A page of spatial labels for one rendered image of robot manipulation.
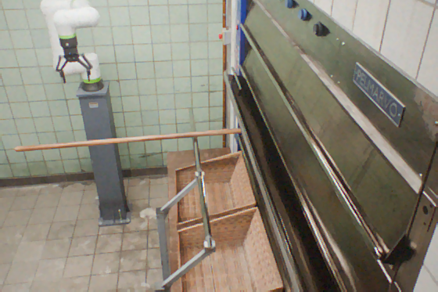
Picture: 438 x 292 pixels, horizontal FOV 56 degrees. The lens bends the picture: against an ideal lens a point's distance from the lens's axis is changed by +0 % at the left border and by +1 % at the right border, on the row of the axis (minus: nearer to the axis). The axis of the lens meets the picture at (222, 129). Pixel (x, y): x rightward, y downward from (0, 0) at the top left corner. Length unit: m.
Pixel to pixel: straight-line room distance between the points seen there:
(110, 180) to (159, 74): 0.97
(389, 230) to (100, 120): 2.41
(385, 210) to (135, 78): 2.84
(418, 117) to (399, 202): 0.20
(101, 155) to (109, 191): 0.35
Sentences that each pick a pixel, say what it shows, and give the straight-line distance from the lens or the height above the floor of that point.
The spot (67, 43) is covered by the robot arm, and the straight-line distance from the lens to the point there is 2.38.
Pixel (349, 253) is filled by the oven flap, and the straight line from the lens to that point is 1.27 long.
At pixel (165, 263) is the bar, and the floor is 0.57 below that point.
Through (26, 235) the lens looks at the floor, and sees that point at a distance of 3.78.
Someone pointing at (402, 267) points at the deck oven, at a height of 1.71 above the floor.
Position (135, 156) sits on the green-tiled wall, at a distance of 3.97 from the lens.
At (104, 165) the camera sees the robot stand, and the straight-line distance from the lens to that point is 3.29.
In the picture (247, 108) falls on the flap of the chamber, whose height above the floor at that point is 1.41.
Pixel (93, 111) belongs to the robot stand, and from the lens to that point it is 3.05.
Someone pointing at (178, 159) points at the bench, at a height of 0.58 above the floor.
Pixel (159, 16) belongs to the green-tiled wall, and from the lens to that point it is 3.39.
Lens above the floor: 2.43
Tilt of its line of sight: 31 degrees down
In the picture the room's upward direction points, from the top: straight up
